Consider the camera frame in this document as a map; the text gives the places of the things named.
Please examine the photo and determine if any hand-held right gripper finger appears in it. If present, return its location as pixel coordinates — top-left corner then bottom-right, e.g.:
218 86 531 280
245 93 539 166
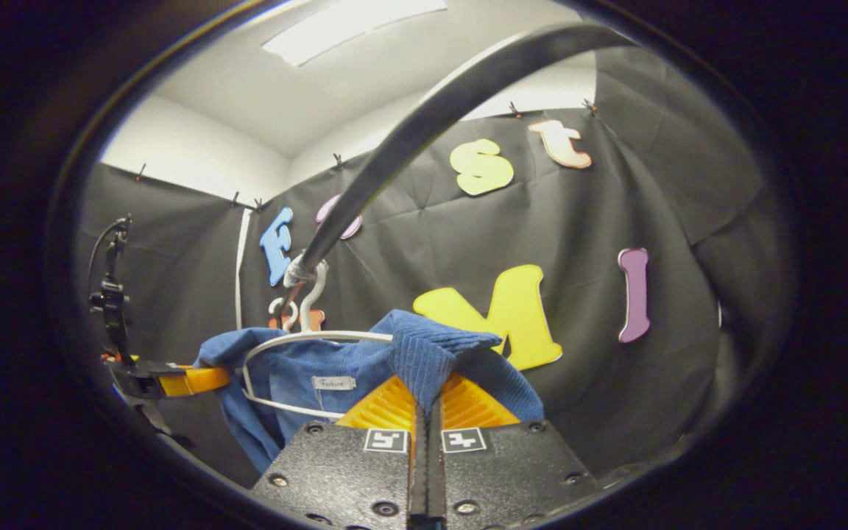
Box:
250 374 428 530
428 372 605 530

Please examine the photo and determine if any white hanger with taped hook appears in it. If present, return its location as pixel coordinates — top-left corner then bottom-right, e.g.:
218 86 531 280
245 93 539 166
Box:
241 259 395 420

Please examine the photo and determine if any black clothes rack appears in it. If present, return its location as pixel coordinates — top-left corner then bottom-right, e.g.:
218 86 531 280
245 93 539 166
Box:
277 22 638 317

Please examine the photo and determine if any row of small black clips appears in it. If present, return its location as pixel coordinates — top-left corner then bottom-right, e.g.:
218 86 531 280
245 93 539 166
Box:
133 99 598 211

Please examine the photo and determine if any white plastic hanger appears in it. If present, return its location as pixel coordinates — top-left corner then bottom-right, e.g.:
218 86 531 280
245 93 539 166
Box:
268 297 300 332

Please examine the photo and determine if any large ceiling light panel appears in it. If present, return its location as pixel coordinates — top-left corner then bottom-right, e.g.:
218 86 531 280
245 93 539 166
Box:
262 0 447 67

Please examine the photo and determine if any blue corduroy shirt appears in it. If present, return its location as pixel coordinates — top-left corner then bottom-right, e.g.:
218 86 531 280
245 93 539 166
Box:
194 309 545 474

